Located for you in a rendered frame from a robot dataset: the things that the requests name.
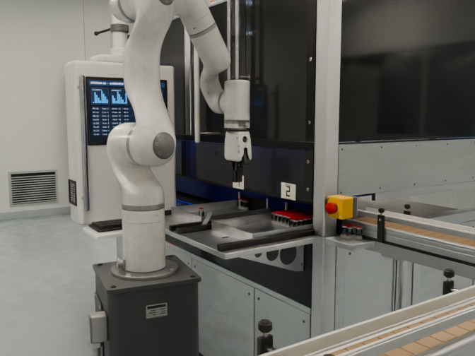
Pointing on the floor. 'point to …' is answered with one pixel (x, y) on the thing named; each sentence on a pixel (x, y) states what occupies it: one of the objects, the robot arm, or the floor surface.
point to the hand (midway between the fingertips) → (237, 176)
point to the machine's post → (325, 162)
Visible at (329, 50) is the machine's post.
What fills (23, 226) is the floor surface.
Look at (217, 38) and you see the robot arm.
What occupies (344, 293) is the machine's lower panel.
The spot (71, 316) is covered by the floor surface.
